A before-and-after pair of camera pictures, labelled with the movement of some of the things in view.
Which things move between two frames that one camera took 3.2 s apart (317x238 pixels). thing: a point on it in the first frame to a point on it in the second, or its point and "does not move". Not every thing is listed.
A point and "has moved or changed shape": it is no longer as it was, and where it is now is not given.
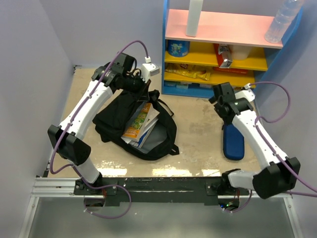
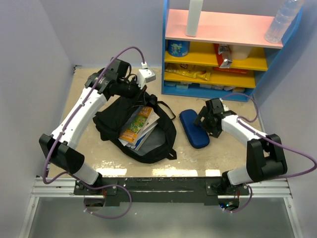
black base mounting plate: (158, 189) does not move
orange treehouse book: (134, 125) has moved or changed shape
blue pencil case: (233, 143) to (197, 136)
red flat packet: (234, 70) does not move
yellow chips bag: (189, 70) does not move
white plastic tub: (239, 52) does not move
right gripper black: (225, 119) to (213, 132)
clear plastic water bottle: (286, 16) does not move
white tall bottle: (194, 15) does not move
